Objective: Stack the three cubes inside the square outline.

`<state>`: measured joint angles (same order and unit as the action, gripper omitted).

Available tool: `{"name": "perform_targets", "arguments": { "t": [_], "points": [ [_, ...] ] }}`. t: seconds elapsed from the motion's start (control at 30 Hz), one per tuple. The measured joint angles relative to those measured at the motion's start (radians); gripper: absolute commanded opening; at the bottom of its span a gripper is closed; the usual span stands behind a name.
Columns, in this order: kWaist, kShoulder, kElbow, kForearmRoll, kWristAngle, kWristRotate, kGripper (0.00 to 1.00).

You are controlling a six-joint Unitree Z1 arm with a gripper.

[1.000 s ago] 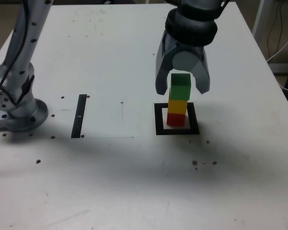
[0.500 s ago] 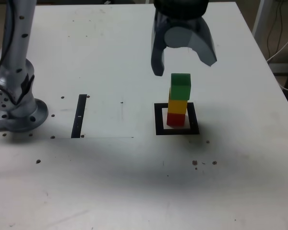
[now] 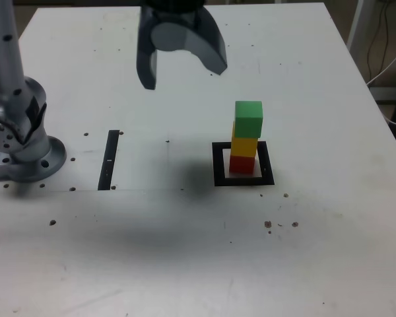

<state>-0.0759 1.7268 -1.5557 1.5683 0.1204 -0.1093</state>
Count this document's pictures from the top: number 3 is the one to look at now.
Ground black tape strip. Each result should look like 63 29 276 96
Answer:
97 129 120 192

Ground thin black cable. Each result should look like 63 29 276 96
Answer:
365 0 390 79

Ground green cube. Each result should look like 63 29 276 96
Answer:
234 100 263 139

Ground yellow cube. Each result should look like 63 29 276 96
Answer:
231 121 259 158

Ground white metal post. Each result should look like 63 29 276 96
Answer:
346 0 368 62

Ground black tape square outline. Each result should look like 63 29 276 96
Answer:
211 141 275 188

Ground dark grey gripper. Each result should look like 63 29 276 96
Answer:
136 7 228 90

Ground red cube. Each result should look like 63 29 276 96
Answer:
229 154 257 175

